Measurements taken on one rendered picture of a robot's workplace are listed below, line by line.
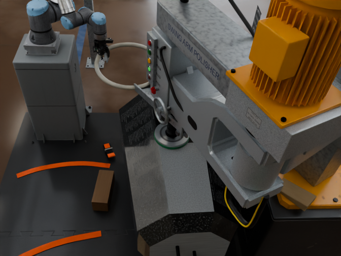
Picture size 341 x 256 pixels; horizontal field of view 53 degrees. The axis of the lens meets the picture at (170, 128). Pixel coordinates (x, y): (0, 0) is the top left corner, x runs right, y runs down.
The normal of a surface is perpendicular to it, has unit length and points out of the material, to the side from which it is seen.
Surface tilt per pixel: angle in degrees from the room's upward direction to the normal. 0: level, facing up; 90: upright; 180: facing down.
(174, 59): 90
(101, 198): 0
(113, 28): 0
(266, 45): 90
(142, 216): 45
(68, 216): 0
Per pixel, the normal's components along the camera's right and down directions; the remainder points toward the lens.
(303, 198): -0.07, -0.79
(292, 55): 0.47, 0.66
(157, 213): -0.65, -0.45
